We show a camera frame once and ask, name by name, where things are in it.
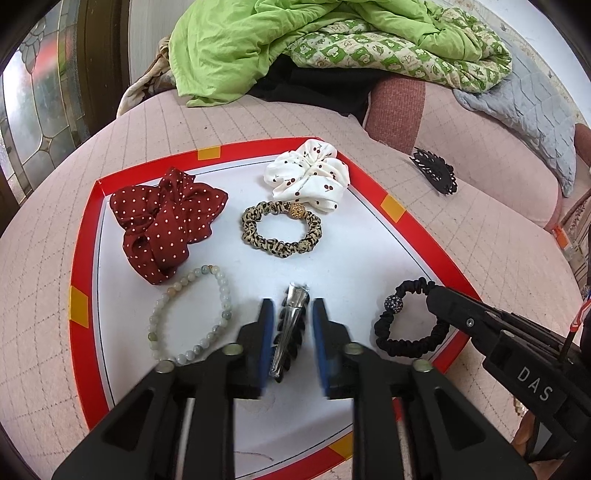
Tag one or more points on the white cherry print scrunchie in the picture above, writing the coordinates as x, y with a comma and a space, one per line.
304, 175

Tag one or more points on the stained glass window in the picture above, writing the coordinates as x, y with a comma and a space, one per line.
41, 106

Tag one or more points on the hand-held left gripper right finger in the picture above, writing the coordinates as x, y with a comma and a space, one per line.
321, 350

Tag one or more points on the black leaf-shaped hair clip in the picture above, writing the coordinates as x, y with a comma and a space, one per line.
436, 173

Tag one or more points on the black silver hair clip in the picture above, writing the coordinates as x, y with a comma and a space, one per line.
292, 323

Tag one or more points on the pink bolster pillow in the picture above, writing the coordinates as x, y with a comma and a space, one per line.
498, 166

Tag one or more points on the green white patterned quilt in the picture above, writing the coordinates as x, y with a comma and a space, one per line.
415, 55

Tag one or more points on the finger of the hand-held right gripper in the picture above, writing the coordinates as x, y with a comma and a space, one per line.
455, 314

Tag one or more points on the orange white small box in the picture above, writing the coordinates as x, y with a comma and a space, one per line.
561, 236

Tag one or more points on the black cloth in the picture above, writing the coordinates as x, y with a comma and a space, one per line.
323, 87

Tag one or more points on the red polka dot scrunchie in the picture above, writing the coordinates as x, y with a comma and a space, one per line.
166, 221

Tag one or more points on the beige patterned cloth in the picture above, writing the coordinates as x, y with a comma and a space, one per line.
147, 87

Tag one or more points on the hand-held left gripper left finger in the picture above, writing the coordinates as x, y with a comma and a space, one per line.
265, 350

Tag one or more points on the striped beige cushion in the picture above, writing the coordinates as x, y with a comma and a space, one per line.
579, 230

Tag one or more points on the red-bordered white tray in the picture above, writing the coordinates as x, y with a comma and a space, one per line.
351, 258

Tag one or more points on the grey quilted pillow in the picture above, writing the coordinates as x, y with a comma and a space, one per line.
531, 115

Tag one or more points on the person's right hand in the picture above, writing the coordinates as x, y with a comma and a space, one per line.
528, 429

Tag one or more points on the plain green blanket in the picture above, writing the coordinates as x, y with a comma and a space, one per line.
221, 50

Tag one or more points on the dark wooden door frame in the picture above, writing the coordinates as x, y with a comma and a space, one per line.
104, 55

